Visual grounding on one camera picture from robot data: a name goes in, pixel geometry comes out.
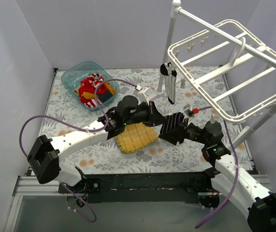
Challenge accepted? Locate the black white striped sock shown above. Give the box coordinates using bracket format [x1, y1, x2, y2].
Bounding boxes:
[160, 112, 185, 134]

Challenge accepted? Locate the mustard yellow sock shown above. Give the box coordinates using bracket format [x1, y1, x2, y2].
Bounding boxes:
[104, 82, 116, 95]
[83, 91, 95, 100]

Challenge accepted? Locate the red white striped sock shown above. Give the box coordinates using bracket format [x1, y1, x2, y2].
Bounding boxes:
[83, 99, 98, 108]
[88, 73, 104, 88]

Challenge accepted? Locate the red sock with white pattern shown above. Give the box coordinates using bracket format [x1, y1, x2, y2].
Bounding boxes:
[79, 80, 93, 103]

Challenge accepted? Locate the beige striped sock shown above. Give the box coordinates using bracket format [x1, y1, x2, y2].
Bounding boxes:
[74, 88, 79, 96]

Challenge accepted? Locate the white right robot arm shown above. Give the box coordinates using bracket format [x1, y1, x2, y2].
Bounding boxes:
[160, 118, 276, 232]

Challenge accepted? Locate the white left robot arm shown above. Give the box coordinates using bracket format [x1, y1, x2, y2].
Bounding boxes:
[27, 95, 167, 193]

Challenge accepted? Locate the white clip sock hanger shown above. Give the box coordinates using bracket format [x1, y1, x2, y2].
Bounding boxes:
[167, 19, 276, 125]

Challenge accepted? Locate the woven bamboo tray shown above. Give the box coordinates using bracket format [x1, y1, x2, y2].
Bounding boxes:
[116, 123, 158, 154]

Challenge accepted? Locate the teal transparent plastic basin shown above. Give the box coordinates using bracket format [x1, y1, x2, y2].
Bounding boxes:
[61, 61, 119, 111]

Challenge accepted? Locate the white drying rack stand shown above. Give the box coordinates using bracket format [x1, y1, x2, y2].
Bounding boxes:
[155, 0, 276, 147]

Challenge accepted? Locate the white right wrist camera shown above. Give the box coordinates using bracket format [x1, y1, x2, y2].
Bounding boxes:
[183, 104, 199, 118]

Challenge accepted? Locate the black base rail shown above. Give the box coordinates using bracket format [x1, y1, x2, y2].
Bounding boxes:
[58, 172, 214, 203]

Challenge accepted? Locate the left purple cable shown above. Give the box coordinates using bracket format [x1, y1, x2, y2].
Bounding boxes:
[19, 78, 141, 222]

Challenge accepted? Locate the purple cable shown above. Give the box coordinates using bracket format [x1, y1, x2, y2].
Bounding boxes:
[19, 78, 141, 222]
[194, 106, 239, 229]

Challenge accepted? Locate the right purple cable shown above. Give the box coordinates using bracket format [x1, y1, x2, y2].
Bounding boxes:
[194, 106, 239, 229]

